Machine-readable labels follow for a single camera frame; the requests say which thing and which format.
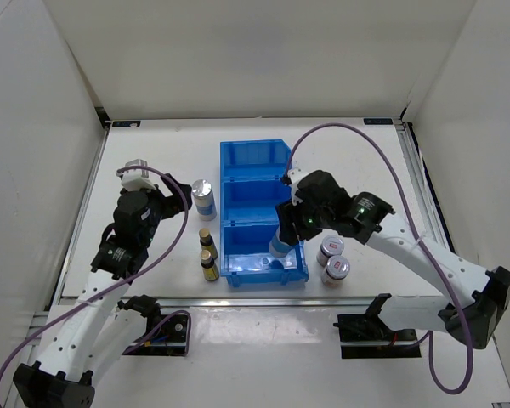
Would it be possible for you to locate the silver-lid blue-label bottle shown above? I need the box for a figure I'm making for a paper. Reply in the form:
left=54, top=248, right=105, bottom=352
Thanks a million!
left=191, top=179, right=217, bottom=221
left=269, top=227, right=298, bottom=258

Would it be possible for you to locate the blue three-compartment plastic bin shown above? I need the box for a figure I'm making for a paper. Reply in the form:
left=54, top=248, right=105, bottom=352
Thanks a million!
left=219, top=139, right=309, bottom=287

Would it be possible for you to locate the front small amber bottle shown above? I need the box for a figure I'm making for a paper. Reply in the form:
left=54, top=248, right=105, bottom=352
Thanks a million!
left=200, top=250, right=220, bottom=281

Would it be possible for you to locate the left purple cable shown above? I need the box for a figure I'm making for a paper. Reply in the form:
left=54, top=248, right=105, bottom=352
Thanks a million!
left=0, top=166, right=190, bottom=408

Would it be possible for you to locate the rear small amber bottle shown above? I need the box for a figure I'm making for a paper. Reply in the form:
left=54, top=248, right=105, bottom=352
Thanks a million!
left=199, top=228, right=218, bottom=259

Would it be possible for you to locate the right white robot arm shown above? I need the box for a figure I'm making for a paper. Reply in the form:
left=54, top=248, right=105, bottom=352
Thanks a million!
left=276, top=168, right=510, bottom=349

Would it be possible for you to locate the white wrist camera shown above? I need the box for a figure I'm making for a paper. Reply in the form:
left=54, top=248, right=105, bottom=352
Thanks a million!
left=116, top=169, right=156, bottom=192
left=282, top=167, right=309, bottom=207

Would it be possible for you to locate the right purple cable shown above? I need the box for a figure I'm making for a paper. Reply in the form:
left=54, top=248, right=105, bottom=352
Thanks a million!
left=282, top=122, right=475, bottom=393

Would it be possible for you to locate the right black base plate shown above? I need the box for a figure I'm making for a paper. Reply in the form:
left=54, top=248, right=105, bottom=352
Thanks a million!
left=333, top=314, right=422, bottom=360

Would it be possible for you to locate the red-logo lid jar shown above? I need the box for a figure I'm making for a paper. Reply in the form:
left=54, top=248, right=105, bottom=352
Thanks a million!
left=320, top=255, right=351, bottom=288
left=316, top=235, right=344, bottom=267

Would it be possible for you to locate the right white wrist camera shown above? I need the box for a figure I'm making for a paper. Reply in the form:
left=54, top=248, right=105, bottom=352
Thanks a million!
left=282, top=167, right=309, bottom=207

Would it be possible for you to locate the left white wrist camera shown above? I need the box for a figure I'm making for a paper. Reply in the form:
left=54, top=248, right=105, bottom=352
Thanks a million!
left=116, top=169, right=156, bottom=192

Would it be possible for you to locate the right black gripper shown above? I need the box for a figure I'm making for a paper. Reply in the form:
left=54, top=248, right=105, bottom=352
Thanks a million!
left=275, top=195, right=333, bottom=247

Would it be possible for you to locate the small amber bottle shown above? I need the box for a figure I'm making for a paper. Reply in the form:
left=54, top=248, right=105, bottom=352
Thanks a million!
left=200, top=250, right=220, bottom=281
left=199, top=228, right=218, bottom=259

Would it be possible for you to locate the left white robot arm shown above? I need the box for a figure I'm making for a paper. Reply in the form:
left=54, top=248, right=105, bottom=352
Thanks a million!
left=13, top=166, right=192, bottom=407

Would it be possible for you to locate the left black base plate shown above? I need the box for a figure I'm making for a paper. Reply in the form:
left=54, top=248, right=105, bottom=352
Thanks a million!
left=123, top=310, right=192, bottom=357

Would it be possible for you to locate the rear red-logo lid jar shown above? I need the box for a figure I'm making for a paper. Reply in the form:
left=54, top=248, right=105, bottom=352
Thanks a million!
left=316, top=235, right=344, bottom=267

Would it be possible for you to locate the purple cable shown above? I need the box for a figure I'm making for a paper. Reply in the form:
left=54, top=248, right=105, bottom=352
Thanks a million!
left=282, top=122, right=475, bottom=393
left=0, top=166, right=190, bottom=408

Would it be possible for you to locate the front red-logo lid jar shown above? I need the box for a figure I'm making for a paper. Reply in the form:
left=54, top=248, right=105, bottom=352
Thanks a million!
left=320, top=255, right=351, bottom=288

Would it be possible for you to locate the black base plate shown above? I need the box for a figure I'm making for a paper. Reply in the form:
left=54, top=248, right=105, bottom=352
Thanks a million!
left=333, top=314, right=422, bottom=360
left=123, top=310, right=192, bottom=357

